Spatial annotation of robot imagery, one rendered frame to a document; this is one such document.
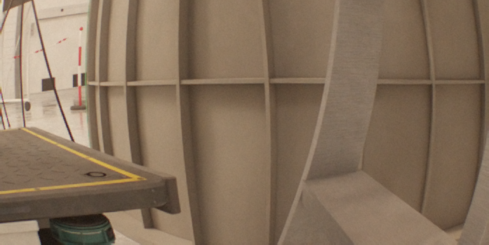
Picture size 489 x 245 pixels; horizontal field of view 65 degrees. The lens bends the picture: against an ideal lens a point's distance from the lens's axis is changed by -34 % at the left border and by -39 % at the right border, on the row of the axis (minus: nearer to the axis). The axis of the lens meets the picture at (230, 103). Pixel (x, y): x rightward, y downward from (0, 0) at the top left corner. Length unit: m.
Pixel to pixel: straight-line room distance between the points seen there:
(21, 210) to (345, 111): 0.43
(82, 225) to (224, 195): 0.59
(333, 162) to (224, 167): 0.51
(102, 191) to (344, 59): 0.32
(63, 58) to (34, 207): 8.76
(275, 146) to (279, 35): 0.20
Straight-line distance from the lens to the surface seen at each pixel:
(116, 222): 1.40
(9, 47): 8.73
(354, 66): 0.64
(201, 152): 1.16
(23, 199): 0.52
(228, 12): 1.10
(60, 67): 9.23
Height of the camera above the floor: 0.45
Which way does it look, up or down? 5 degrees down
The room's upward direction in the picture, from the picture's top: 3 degrees counter-clockwise
